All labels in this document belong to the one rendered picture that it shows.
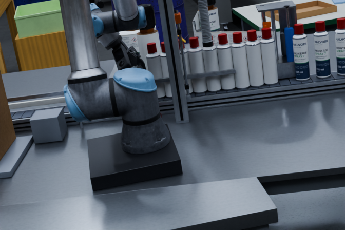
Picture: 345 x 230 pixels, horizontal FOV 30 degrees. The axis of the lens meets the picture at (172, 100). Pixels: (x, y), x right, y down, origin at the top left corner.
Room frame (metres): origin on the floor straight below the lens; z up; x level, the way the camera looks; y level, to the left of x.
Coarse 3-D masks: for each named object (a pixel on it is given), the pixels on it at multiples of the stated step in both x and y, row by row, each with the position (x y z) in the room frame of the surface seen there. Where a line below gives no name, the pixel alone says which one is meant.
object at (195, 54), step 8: (192, 40) 2.24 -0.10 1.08; (192, 48) 2.24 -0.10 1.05; (200, 48) 2.25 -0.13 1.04; (192, 56) 2.24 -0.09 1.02; (200, 56) 2.24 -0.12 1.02; (192, 64) 2.24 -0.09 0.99; (200, 64) 2.23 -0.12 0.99; (192, 72) 2.24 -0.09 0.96; (200, 72) 2.23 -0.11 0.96; (192, 80) 2.25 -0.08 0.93; (200, 80) 2.23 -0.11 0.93; (200, 88) 2.23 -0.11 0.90
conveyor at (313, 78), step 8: (336, 72) 2.24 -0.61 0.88; (280, 80) 2.25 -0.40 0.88; (288, 80) 2.24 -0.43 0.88; (312, 80) 2.19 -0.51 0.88; (320, 80) 2.18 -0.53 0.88; (328, 80) 2.17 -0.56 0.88; (248, 88) 2.21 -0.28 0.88; (256, 88) 2.20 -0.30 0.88; (192, 96) 2.22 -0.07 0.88; (200, 96) 2.21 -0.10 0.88; (16, 112) 2.34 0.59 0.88; (24, 112) 2.33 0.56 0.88; (32, 112) 2.31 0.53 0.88; (64, 112) 2.25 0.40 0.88
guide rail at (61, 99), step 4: (36, 100) 2.34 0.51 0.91; (40, 100) 2.33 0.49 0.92; (44, 100) 2.33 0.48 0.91; (48, 100) 2.33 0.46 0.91; (52, 100) 2.33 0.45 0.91; (56, 100) 2.33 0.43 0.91; (60, 100) 2.33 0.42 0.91; (64, 100) 2.33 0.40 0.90; (8, 104) 2.34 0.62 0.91; (12, 104) 2.34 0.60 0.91; (16, 104) 2.34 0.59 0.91; (20, 104) 2.34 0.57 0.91; (24, 104) 2.34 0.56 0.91; (28, 104) 2.34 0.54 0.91; (32, 104) 2.34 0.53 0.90; (36, 104) 2.33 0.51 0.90; (40, 104) 2.33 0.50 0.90; (44, 104) 2.33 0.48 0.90; (12, 108) 2.34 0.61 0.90
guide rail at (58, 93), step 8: (208, 72) 2.21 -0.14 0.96; (216, 72) 2.20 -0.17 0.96; (224, 72) 2.20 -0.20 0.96; (232, 72) 2.20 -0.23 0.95; (160, 80) 2.22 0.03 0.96; (168, 80) 2.22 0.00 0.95; (24, 96) 2.26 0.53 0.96; (32, 96) 2.26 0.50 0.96; (40, 96) 2.26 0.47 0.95; (48, 96) 2.25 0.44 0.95
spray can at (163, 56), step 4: (164, 48) 2.24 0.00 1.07; (164, 52) 2.24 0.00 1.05; (160, 56) 2.24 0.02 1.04; (164, 56) 2.23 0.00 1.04; (164, 60) 2.23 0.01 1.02; (164, 64) 2.23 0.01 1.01; (164, 68) 2.23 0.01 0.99; (164, 72) 2.24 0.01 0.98; (164, 76) 2.24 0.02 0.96; (168, 76) 2.23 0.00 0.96; (164, 84) 2.25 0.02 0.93; (168, 84) 2.23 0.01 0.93; (168, 88) 2.23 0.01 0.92; (168, 92) 2.23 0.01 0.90; (168, 96) 2.23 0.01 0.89
